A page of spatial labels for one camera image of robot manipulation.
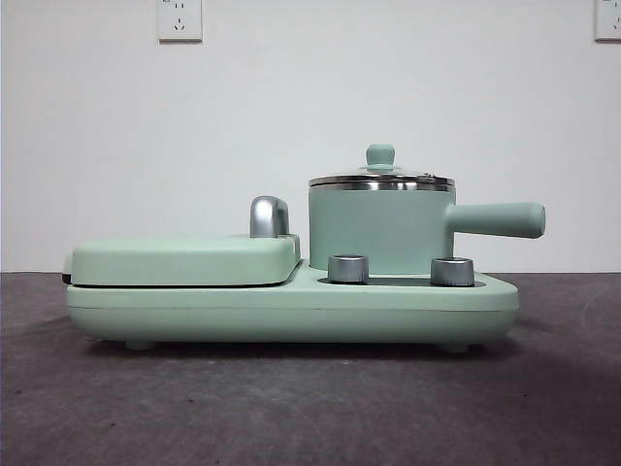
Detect green breakfast machine base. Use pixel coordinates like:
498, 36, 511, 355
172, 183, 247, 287
65, 256, 519, 352

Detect green pot with side handle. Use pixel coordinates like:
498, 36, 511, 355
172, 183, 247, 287
308, 182, 547, 276

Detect silver control knob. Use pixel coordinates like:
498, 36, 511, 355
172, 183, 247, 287
429, 255, 475, 286
327, 253, 370, 283

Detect white wall socket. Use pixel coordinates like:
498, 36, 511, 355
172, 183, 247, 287
594, 0, 621, 43
157, 0, 204, 44

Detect glass lid with green knob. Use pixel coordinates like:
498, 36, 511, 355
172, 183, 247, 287
309, 142, 457, 187

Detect green griddle cover, chrome handle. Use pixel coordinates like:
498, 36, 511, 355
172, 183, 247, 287
62, 195, 302, 287

